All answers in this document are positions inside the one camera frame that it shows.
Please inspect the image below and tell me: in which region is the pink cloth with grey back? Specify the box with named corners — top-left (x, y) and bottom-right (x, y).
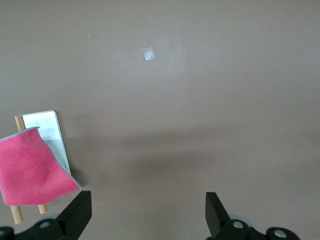
top-left (0, 126), bottom-right (82, 207)

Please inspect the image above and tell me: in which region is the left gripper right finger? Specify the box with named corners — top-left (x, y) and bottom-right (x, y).
top-left (205, 191), bottom-right (251, 240)

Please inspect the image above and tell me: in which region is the clear tape piece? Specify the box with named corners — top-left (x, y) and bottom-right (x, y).
top-left (143, 47), bottom-right (155, 62)

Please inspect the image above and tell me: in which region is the white rectangular tray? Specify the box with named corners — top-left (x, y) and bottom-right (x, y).
top-left (21, 109), bottom-right (73, 179)

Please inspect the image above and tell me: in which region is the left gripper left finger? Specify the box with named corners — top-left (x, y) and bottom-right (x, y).
top-left (56, 190), bottom-right (93, 240)

